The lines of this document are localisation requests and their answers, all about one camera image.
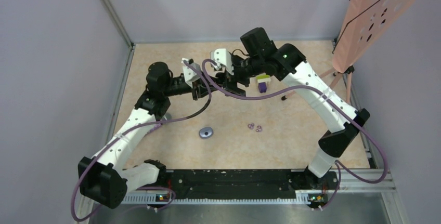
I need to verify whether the grey purple charging case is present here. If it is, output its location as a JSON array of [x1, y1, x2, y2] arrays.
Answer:
[[199, 126, 214, 139]]

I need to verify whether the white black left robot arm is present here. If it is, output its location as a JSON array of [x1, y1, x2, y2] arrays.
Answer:
[[72, 58, 212, 209]]

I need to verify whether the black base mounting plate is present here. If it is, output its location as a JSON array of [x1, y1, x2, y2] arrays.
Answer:
[[153, 169, 339, 200]]

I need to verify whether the aluminium frame rail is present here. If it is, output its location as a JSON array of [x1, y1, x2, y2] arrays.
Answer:
[[79, 169, 397, 206]]

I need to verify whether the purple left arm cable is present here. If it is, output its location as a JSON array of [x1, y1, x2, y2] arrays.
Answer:
[[70, 60, 213, 222]]

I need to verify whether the pink music stand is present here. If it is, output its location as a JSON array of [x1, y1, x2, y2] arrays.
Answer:
[[281, 0, 435, 101]]

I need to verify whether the glossy black charging case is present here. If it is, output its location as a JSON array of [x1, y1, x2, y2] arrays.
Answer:
[[215, 73, 228, 88]]

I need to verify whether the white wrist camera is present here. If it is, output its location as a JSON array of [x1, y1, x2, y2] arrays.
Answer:
[[210, 48, 234, 75], [181, 58, 201, 88]]

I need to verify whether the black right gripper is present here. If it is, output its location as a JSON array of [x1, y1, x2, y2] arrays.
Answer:
[[223, 54, 264, 98]]

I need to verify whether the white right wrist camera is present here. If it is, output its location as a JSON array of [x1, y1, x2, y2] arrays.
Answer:
[[210, 48, 234, 75]]

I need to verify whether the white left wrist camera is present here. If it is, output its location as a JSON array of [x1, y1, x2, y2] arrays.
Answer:
[[181, 58, 201, 88]]

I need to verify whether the purple glitter microphone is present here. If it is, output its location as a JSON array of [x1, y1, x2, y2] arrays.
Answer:
[[146, 113, 172, 135]]

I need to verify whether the green white purple toy block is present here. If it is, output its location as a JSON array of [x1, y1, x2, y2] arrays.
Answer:
[[256, 74, 271, 94]]

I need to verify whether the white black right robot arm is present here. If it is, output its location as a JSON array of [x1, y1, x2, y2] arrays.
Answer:
[[212, 27, 370, 189]]

